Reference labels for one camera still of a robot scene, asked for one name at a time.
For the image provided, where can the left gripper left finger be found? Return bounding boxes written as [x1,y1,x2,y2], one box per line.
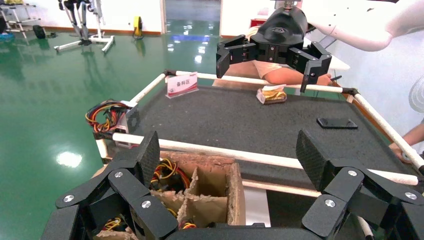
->
[39,130,180,240]

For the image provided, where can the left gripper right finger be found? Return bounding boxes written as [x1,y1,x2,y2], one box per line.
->
[295,129,424,240]

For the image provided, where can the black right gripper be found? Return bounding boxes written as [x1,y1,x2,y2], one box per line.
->
[215,6,333,94]

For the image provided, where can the power supply with coloured cables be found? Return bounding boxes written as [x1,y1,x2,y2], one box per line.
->
[149,158,192,194]
[85,99,141,149]
[101,216,124,233]
[179,219,199,230]

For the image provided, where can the bystander bare forearm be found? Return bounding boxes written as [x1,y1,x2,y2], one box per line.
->
[401,121,424,147]
[264,67,320,87]

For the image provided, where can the bystander hand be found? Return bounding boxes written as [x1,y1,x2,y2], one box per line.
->
[389,141,411,164]
[316,73,333,87]

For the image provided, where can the golden snack packet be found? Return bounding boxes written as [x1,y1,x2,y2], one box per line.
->
[255,84,288,106]

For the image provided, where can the red crate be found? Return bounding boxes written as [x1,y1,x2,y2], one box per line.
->
[250,17,268,29]

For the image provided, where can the black smartphone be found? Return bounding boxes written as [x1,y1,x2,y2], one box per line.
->
[316,117,359,130]

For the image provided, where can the black foam table mat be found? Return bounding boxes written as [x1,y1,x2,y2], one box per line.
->
[132,84,419,187]

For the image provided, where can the cardboard box with dividers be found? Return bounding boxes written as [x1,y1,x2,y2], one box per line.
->
[92,150,247,240]

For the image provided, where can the dark conveyor belt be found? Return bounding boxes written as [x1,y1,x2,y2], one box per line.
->
[95,69,424,200]

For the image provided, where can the white electric fan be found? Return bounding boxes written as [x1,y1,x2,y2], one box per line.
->
[408,75,424,116]

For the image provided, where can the grey legged robot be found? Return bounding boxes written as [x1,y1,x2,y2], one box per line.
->
[58,0,93,47]

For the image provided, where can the metal shelf cart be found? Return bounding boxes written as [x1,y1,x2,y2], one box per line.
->
[0,0,43,39]

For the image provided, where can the white floor stand frame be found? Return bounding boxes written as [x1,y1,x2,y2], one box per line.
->
[53,0,116,54]

